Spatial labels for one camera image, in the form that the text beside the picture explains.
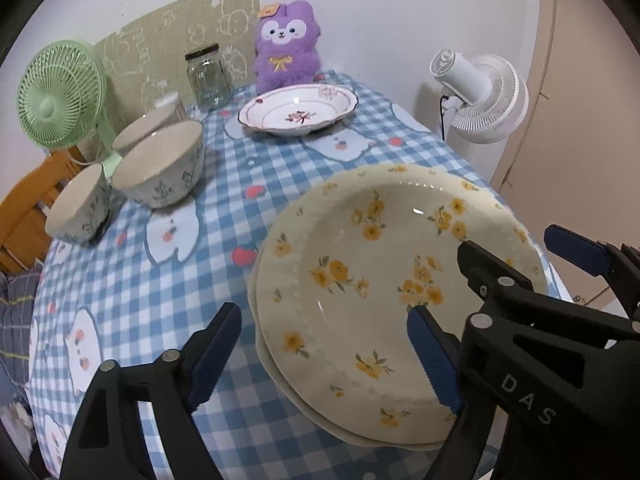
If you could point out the white red-trimmed plate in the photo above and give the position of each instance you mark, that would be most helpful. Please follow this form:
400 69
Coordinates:
298 110

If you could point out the purple plush bunny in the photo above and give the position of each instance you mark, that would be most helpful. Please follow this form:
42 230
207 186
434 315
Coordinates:
286 46

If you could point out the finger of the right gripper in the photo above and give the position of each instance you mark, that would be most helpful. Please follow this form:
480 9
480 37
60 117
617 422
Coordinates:
499 286
594 258

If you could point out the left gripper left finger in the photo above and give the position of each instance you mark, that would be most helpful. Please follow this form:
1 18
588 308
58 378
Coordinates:
107 439

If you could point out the beige door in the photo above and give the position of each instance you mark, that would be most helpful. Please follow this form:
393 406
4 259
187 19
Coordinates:
576 161

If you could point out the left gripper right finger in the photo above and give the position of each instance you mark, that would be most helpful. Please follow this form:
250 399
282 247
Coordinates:
475 406

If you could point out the wooden bed headboard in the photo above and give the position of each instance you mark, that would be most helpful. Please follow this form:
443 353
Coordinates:
23 237

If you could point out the grey plaid pillow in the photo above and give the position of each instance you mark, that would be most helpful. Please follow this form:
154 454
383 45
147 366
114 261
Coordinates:
18 294

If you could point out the floral ceramic bowl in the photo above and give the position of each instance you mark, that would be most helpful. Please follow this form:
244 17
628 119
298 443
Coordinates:
81 208
164 167
145 125

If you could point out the round yellow flower plate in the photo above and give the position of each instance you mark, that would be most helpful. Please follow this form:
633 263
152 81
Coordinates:
337 275

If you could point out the blue checkered tablecloth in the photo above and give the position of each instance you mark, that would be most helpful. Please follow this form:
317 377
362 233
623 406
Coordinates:
154 279

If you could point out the cotton swab container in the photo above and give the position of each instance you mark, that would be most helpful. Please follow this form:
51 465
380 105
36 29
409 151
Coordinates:
168 98

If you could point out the white standing fan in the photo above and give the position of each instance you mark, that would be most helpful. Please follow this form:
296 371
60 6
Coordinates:
487 100

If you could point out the green desk fan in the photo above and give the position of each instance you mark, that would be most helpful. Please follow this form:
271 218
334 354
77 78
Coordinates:
61 100

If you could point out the glass jar black lid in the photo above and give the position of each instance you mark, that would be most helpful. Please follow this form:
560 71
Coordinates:
208 78

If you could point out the green patterned wall mat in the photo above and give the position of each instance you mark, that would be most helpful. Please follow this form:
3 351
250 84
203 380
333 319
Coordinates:
144 60

